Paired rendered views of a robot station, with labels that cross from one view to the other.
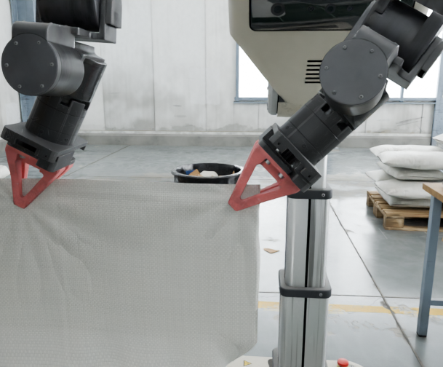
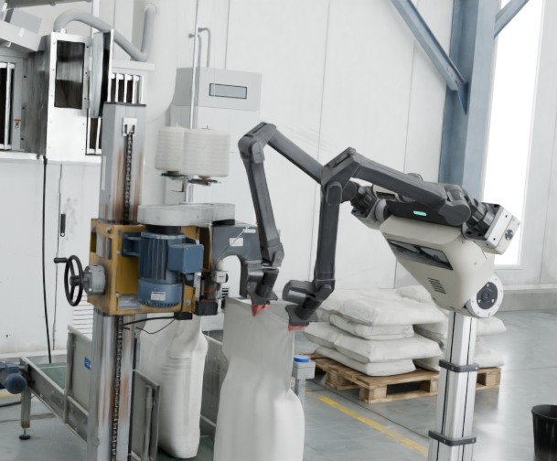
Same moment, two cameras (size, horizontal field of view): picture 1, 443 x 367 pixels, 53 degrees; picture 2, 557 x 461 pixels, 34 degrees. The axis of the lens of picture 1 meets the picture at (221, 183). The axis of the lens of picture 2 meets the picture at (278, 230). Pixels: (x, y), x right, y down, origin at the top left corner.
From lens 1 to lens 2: 2.73 m
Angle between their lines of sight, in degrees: 54
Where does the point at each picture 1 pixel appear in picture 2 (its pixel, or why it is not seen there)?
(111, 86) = not seen: outside the picture
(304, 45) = (421, 269)
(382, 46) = (290, 286)
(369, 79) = (286, 294)
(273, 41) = (408, 263)
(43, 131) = (256, 292)
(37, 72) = (244, 275)
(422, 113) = not seen: outside the picture
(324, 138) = (300, 310)
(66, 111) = (262, 286)
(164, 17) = not seen: outside the picture
